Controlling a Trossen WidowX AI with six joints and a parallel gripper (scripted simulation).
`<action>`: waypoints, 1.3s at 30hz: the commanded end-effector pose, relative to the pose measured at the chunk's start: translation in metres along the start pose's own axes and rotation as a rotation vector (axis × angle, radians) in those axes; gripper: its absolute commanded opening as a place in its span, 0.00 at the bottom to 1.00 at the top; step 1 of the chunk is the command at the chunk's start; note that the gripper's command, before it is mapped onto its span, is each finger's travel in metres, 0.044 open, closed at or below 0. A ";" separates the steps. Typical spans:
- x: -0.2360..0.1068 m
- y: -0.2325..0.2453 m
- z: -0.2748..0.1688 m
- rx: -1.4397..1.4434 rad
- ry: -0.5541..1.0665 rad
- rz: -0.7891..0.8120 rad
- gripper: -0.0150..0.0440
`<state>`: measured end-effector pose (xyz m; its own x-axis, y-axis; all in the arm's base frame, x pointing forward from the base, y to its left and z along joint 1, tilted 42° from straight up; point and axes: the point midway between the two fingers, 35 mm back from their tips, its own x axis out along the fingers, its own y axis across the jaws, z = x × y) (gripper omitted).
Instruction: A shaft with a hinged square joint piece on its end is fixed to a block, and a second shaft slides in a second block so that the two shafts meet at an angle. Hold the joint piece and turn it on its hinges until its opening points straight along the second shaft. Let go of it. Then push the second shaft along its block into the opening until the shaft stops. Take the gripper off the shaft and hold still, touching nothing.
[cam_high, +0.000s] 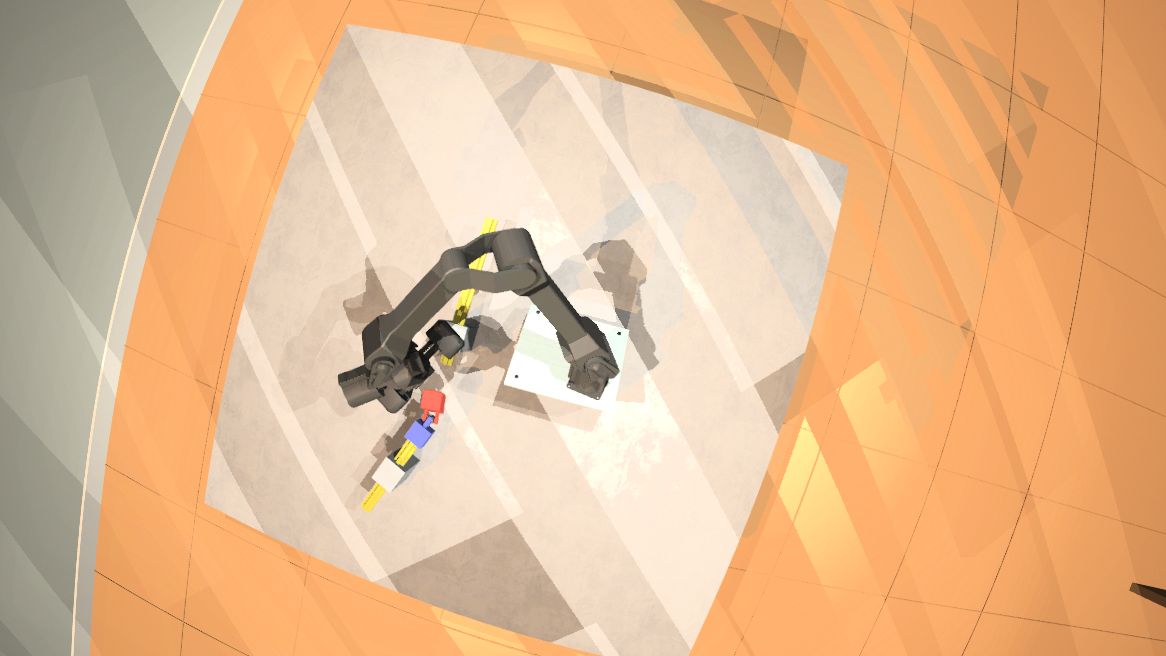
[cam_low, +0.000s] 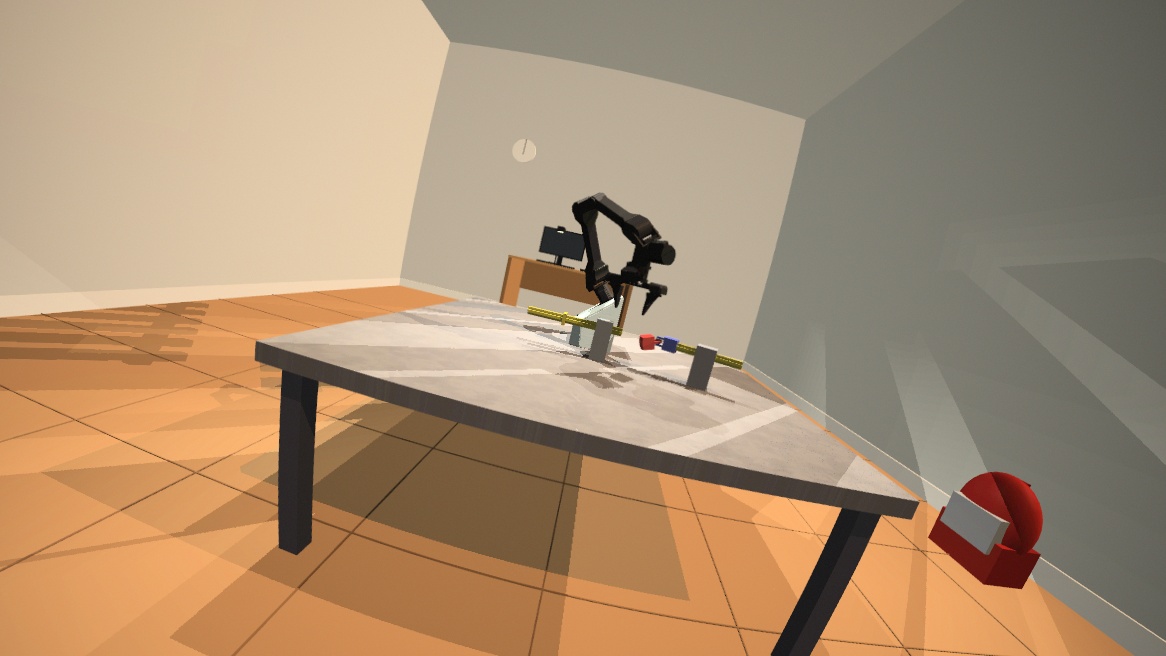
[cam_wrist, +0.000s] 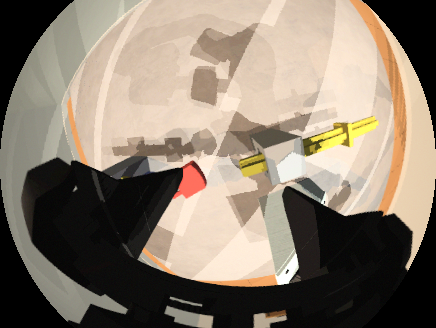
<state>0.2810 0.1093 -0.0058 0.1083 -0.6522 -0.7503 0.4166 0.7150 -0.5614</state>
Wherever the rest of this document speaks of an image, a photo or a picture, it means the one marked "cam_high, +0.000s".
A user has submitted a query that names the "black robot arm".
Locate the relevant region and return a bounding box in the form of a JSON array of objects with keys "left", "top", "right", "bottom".
[{"left": 338, "top": 227, "right": 620, "bottom": 408}]

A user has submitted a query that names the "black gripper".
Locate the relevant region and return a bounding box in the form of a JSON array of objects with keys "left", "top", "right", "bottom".
[{"left": 377, "top": 319, "right": 465, "bottom": 414}]

